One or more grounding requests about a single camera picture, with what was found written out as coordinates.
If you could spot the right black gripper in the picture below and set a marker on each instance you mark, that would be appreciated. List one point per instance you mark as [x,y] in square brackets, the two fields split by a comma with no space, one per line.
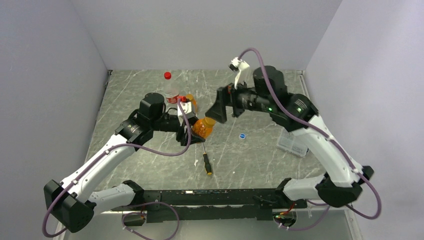
[218,111]

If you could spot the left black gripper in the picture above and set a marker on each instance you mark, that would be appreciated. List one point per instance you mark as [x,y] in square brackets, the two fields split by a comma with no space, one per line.
[181,136]

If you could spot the orange juice bottle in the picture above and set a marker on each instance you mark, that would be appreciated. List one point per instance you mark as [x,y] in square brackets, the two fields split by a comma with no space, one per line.
[191,99]
[201,130]

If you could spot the clear red-label bottle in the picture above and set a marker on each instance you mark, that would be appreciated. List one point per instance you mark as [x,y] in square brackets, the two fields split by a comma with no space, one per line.
[171,91]

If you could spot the red bottle cap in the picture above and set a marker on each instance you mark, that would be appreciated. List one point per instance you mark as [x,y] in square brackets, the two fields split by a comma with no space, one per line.
[167,75]

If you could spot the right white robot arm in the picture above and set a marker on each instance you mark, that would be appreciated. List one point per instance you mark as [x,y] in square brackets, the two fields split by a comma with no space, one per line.
[339,185]

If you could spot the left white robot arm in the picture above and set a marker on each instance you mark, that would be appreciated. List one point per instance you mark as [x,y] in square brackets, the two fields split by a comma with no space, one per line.
[74,201]

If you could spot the black yellow screwdriver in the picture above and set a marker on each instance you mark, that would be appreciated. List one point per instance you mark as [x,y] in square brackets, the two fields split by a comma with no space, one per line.
[207,164]

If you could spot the clear plastic box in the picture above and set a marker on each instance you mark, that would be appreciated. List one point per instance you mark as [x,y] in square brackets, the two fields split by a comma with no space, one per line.
[289,143]

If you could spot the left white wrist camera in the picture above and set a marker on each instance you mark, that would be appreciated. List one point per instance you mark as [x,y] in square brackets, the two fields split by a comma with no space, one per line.
[185,108]

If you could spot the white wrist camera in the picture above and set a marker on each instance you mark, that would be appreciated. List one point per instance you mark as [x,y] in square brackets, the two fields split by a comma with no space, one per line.
[185,108]
[242,70]

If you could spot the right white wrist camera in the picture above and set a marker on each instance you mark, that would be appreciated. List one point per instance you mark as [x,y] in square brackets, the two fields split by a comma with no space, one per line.
[242,70]

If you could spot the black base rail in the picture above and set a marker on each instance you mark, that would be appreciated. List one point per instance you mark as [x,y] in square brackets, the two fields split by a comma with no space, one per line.
[261,204]

